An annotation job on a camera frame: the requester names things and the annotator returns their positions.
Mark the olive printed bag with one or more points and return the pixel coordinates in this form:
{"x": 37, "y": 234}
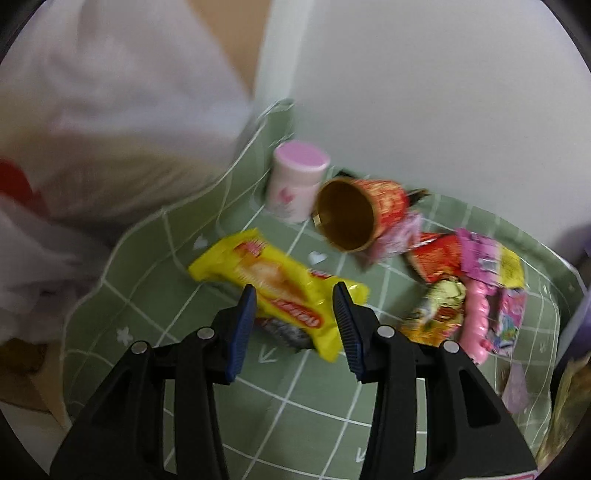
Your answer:
{"x": 570, "y": 406}

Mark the yellow and red candy wrapper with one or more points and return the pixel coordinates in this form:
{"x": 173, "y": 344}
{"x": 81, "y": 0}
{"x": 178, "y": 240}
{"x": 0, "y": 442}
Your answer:
{"x": 438, "y": 309}

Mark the pink heart-shaped candy packet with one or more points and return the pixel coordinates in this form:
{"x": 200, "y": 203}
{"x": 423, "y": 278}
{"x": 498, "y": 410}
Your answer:
{"x": 397, "y": 237}

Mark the yellow snack packet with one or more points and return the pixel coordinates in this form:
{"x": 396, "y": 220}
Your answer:
{"x": 286, "y": 281}

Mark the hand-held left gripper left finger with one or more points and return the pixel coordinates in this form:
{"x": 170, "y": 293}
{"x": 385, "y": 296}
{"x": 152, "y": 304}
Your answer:
{"x": 242, "y": 332}

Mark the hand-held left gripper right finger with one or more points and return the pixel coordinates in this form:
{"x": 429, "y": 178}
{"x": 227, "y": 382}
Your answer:
{"x": 348, "y": 332}

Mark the pink candy strip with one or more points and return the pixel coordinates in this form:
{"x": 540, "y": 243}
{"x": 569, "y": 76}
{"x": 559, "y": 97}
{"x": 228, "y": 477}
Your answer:
{"x": 478, "y": 318}

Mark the dark silver wrapper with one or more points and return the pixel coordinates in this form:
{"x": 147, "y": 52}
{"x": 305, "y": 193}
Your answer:
{"x": 284, "y": 332}

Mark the red and gold paper cup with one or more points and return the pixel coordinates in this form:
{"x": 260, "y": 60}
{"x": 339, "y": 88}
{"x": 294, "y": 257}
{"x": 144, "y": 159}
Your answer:
{"x": 346, "y": 214}

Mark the green checked tablecloth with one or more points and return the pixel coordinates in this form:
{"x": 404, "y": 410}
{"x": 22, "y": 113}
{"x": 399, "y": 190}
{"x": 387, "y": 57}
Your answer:
{"x": 286, "y": 415}

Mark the pink printed packet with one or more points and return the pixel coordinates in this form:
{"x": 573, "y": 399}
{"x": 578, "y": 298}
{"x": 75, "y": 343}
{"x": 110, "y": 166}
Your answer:
{"x": 510, "y": 314}

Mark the pale purple wrapper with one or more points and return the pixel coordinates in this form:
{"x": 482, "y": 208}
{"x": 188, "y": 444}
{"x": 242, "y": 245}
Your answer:
{"x": 515, "y": 390}

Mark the red foil wrapper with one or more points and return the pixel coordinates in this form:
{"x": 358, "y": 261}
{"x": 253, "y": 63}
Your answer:
{"x": 436, "y": 256}

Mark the white plastic bag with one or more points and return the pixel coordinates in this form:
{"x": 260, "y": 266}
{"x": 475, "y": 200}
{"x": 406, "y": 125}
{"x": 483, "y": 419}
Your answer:
{"x": 115, "y": 92}

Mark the pink and yellow packet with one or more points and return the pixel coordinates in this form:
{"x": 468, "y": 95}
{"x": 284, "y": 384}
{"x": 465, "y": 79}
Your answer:
{"x": 489, "y": 258}

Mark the white jar with pink lid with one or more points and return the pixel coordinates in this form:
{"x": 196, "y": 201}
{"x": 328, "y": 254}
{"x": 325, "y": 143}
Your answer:
{"x": 295, "y": 184}

